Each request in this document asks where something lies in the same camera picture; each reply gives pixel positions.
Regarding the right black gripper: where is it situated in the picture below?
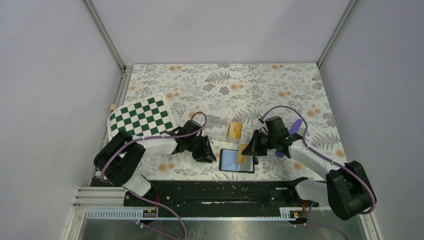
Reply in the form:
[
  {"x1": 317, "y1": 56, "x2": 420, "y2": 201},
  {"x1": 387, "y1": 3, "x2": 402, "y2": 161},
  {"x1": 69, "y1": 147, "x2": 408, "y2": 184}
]
[{"x1": 242, "y1": 129, "x2": 277, "y2": 157}]

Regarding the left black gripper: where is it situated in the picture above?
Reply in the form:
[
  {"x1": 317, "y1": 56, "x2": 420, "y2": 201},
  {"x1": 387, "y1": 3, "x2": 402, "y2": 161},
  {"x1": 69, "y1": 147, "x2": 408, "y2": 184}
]
[{"x1": 186, "y1": 135, "x2": 217, "y2": 163}]

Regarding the black leather card holder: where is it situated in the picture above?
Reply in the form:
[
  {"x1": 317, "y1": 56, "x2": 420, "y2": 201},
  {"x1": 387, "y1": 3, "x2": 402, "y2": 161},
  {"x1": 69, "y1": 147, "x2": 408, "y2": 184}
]
[{"x1": 218, "y1": 148, "x2": 260, "y2": 174}]

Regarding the clear plastic box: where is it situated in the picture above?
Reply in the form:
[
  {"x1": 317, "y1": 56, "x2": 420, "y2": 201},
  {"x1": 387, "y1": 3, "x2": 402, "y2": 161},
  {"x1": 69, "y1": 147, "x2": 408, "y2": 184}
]
[{"x1": 203, "y1": 115, "x2": 241, "y2": 144}]

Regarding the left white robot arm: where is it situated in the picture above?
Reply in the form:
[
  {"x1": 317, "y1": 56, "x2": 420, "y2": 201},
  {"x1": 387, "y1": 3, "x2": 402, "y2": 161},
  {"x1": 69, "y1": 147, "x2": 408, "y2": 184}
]
[{"x1": 93, "y1": 119, "x2": 217, "y2": 206}]

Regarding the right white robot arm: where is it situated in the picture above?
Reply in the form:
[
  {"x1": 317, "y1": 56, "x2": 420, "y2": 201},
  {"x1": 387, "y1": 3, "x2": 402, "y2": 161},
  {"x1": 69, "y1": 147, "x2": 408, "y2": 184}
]
[{"x1": 242, "y1": 116, "x2": 377, "y2": 221}]

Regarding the purple cylindrical marker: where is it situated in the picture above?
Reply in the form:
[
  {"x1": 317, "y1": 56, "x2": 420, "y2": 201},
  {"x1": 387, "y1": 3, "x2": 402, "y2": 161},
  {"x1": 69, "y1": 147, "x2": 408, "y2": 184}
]
[{"x1": 275, "y1": 119, "x2": 303, "y2": 158}]

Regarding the floral table mat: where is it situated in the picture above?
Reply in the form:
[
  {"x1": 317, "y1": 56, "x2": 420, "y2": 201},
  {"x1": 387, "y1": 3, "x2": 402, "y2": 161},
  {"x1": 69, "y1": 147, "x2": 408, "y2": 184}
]
[{"x1": 124, "y1": 63, "x2": 347, "y2": 181}]

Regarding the green white checkered board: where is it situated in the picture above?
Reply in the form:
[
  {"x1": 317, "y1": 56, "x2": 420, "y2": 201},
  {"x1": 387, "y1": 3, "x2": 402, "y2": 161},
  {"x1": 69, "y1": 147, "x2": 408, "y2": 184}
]
[{"x1": 106, "y1": 92, "x2": 178, "y2": 141}]

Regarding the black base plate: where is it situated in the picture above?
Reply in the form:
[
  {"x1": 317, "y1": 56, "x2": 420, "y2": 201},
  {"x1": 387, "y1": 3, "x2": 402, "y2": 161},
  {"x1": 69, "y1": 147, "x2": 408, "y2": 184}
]
[{"x1": 144, "y1": 180, "x2": 312, "y2": 214}]

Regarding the white slotted cable duct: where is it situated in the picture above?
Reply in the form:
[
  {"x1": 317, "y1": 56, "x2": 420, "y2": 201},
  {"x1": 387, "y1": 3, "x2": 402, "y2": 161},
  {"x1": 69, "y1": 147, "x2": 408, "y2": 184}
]
[{"x1": 84, "y1": 207, "x2": 298, "y2": 221}]

